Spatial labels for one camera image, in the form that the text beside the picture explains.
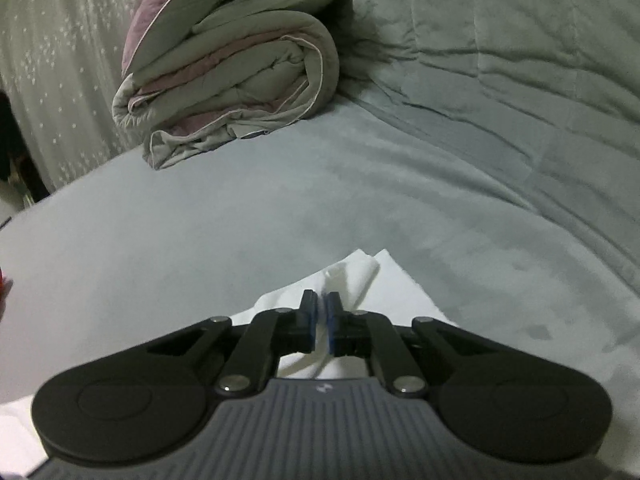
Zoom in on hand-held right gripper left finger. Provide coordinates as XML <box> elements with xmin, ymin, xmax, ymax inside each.
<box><xmin>150</xmin><ymin>289</ymin><xmax>318</xmax><ymax>396</ymax></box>

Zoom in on folded grey pink quilt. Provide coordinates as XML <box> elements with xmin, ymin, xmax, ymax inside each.
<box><xmin>111</xmin><ymin>0</ymin><xmax>361</xmax><ymax>171</ymax></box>

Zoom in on purple pillow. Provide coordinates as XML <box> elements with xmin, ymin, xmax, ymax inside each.
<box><xmin>121</xmin><ymin>0</ymin><xmax>296</xmax><ymax>78</ymax></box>

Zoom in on white shorts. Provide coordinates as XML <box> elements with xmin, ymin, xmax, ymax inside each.
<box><xmin>0</xmin><ymin>248</ymin><xmax>451</xmax><ymax>476</ymax></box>

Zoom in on grey velvet bed sheet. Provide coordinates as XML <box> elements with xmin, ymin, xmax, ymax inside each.
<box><xmin>0</xmin><ymin>95</ymin><xmax>640</xmax><ymax>480</ymax></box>

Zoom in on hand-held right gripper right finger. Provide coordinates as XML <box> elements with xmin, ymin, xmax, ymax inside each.
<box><xmin>325</xmin><ymin>291</ymin><xmax>496</xmax><ymax>398</ymax></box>

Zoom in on grey quilted bedspread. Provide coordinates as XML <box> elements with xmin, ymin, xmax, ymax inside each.
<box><xmin>305</xmin><ymin>0</ymin><xmax>640</xmax><ymax>301</ymax></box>

